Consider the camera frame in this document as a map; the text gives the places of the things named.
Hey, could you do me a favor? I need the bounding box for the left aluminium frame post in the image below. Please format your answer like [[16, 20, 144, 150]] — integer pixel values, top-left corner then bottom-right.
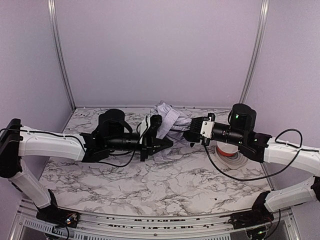
[[47, 0, 77, 112]]

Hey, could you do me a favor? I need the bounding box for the aluminium front rail base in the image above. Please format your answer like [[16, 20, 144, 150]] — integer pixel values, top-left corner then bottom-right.
[[8, 199, 301, 240]]

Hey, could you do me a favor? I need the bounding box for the grey ringed plate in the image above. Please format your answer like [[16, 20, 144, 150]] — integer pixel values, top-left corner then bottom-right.
[[215, 151, 248, 170]]

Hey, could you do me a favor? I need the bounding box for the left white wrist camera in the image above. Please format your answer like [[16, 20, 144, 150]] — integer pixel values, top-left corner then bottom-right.
[[136, 114, 162, 143]]

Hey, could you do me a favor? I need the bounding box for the aluminium frame post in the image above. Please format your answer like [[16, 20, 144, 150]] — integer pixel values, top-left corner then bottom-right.
[[238, 0, 270, 104], [47, 0, 77, 112]]

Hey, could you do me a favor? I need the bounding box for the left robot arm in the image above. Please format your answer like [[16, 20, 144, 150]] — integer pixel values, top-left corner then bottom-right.
[[0, 109, 173, 228]]

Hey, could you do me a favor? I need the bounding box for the lilac folding umbrella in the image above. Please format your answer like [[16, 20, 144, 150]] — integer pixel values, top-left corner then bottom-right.
[[150, 100, 191, 159]]

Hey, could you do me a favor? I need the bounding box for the right aluminium frame post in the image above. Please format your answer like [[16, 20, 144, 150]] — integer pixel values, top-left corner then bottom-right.
[[238, 0, 270, 104]]

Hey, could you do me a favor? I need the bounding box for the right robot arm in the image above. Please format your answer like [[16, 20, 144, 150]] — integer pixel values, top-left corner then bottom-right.
[[183, 103, 320, 229]]

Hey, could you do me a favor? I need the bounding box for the orange white bowl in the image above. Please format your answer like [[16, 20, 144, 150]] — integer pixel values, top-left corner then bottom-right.
[[216, 142, 238, 157]]

